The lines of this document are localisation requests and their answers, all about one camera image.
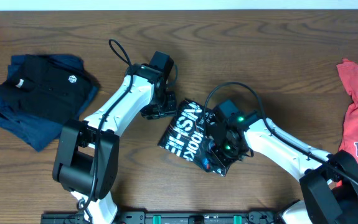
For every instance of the black orange-patterned jersey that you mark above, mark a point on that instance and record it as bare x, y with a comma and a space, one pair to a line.
187, 138

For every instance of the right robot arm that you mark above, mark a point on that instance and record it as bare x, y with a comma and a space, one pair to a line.
329, 182

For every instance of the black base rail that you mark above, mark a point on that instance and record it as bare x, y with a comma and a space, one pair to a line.
163, 218

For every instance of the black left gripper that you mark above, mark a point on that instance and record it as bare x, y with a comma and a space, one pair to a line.
172, 111

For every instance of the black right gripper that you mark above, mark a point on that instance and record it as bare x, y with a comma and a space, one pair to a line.
216, 152

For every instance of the navy blue folded shirt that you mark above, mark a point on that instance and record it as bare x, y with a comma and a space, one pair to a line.
34, 131

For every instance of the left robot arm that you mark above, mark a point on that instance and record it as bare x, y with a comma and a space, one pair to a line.
86, 162

